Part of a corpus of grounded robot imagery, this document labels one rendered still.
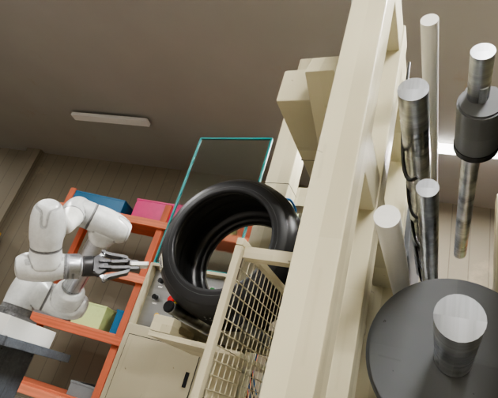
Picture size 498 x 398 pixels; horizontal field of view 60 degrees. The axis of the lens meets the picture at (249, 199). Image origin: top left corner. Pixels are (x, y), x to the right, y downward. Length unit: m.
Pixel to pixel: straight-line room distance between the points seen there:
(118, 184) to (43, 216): 5.79
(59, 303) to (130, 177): 4.95
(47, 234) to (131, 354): 1.20
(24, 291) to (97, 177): 5.22
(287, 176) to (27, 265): 1.21
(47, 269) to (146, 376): 1.08
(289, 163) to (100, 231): 0.96
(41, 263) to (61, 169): 6.55
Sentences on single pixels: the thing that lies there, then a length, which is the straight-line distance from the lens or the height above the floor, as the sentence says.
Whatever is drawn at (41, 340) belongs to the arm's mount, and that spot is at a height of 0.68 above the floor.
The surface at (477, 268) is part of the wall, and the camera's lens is 5.93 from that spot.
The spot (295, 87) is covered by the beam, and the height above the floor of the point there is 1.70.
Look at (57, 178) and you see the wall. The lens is 8.05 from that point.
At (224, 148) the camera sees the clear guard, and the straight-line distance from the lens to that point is 2.95.
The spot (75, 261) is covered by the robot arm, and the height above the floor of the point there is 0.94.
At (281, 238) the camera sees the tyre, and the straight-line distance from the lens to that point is 1.54.
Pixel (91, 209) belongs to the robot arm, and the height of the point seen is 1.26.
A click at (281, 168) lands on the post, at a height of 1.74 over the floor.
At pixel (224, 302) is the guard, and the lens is 0.98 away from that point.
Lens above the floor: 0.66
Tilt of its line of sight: 25 degrees up
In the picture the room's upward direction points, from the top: 17 degrees clockwise
